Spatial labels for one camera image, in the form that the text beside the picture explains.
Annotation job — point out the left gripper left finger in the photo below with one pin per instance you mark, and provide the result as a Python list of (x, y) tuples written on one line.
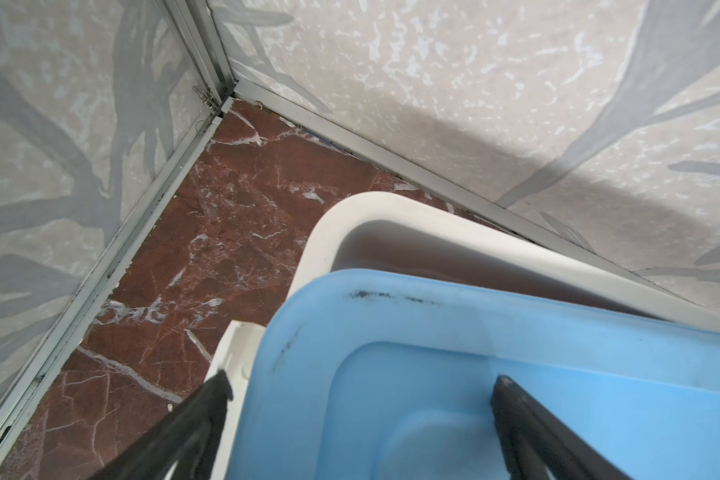
[(184, 444)]

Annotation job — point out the white plastic storage bin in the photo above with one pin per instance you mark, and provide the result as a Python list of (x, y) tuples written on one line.
[(390, 233)]

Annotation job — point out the blue plastic bin lid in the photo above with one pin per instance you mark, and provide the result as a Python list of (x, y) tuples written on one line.
[(365, 374)]

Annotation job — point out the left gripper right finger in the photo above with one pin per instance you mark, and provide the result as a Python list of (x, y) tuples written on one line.
[(536, 445)]

